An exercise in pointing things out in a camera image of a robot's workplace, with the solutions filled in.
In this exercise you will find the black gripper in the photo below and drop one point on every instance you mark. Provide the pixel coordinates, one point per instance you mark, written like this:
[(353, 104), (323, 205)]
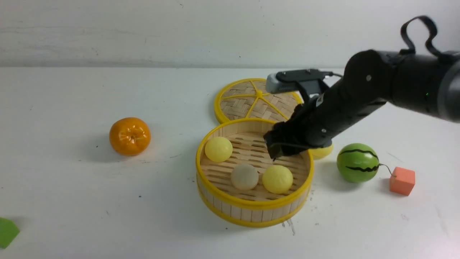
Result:
[(343, 105)]

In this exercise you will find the white steamed bun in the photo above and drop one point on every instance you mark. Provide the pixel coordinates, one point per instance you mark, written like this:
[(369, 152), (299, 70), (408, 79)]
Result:
[(244, 177)]

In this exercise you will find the yellow bun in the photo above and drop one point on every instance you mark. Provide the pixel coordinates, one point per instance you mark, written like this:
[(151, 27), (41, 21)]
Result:
[(218, 149), (277, 179), (321, 153)]

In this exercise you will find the green toy watermelon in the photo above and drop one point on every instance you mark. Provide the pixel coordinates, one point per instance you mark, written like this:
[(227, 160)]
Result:
[(358, 163)]

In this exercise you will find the green foam block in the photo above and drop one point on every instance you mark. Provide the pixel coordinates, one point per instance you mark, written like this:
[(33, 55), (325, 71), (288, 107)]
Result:
[(8, 232)]

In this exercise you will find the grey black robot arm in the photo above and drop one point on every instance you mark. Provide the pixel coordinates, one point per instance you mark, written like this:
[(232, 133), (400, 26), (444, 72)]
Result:
[(424, 84)]

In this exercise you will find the orange toy mandarin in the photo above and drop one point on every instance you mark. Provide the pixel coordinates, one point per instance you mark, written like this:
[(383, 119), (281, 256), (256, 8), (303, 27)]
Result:
[(129, 136)]

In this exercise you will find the bamboo steamer tray yellow rim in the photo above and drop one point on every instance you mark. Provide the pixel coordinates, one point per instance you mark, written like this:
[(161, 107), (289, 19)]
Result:
[(257, 207)]

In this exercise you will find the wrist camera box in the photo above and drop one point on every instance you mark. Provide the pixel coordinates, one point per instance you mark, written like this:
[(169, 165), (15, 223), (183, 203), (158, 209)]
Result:
[(308, 82)]

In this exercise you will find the orange foam cube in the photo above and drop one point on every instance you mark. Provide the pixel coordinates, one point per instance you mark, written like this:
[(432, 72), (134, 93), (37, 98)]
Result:
[(402, 181)]

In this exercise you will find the woven bamboo steamer lid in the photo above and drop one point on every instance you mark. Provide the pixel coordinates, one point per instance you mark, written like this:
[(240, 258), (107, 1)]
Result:
[(248, 98)]

